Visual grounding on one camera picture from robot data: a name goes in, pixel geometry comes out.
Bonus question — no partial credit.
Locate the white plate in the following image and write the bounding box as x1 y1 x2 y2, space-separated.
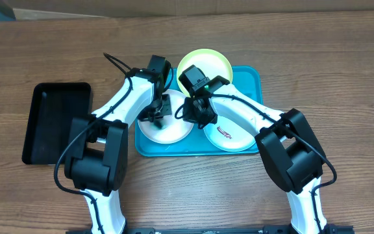
138 89 193 144

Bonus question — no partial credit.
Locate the yellow-green plate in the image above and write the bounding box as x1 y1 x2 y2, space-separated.
177 49 233 97

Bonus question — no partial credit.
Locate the green sponge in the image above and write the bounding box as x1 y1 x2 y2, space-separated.
153 120 165 130

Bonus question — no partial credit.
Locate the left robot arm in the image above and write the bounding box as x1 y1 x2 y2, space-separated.
53 54 173 233

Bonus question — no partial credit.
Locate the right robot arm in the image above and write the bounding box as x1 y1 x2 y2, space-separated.
176 65 336 233

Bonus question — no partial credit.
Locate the teal plastic tray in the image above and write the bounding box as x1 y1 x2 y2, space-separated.
134 66 263 157

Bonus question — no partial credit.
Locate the light blue plate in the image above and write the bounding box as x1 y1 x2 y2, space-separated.
203 116 258 153

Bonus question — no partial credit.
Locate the black rectangular bin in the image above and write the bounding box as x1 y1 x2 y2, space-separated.
22 83 93 164

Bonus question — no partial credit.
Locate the cardboard strip at back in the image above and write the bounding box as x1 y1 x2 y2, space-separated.
7 0 374 17

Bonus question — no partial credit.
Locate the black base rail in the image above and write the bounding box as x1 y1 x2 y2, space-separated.
66 224 355 234

